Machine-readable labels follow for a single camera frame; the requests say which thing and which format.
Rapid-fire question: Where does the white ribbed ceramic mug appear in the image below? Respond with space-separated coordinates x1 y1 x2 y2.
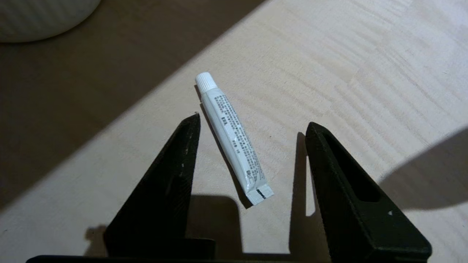
0 0 102 43

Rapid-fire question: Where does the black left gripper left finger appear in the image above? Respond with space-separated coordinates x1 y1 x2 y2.
104 113 217 257

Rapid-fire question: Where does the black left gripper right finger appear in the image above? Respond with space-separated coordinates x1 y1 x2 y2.
305 122 433 262

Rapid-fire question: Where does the light wooden desk with shelf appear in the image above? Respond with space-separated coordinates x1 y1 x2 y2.
0 0 468 263

